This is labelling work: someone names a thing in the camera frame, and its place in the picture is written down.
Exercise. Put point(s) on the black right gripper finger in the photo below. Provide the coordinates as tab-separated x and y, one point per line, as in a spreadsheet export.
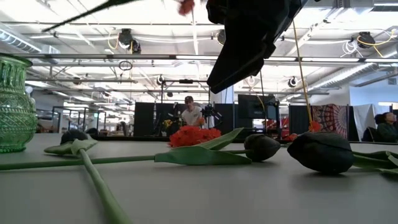
239	59

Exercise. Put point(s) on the black artificial tulip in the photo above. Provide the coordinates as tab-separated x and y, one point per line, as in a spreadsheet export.
73	137
262	147
321	152

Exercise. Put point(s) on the tall green glass vase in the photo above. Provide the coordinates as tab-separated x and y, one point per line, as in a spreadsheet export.
15	109

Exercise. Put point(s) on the black background robot arm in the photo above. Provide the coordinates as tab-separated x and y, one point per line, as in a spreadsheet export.
210	111

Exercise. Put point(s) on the yellow artificial flowers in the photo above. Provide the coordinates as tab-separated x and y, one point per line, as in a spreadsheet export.
168	124

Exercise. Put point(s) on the white column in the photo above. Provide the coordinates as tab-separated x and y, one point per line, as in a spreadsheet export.
228	96

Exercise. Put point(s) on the black monitor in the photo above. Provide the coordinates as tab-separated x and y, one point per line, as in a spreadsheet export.
253	107

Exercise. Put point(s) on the black curtain panel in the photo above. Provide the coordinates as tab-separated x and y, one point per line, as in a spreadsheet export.
224	119
144	119
298	119

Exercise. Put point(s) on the person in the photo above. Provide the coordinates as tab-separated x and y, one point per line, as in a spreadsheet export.
387	130
192	115

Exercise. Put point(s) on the long ceiling light bar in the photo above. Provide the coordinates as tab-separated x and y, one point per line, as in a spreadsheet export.
326	59

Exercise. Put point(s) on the patterned tapestry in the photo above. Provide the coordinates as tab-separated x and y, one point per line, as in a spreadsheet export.
331	118

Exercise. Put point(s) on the white hanging cloth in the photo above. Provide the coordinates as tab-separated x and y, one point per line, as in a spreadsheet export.
363	118

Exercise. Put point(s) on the grey table mat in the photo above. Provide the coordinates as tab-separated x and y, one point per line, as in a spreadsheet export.
199	199

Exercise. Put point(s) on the white robot figure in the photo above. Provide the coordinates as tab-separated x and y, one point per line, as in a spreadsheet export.
29	91

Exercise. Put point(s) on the black metal station frame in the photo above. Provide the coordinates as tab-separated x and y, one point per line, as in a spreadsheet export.
186	81

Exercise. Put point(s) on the silver ventilation duct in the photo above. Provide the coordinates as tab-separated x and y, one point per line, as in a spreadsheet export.
357	73
18	43

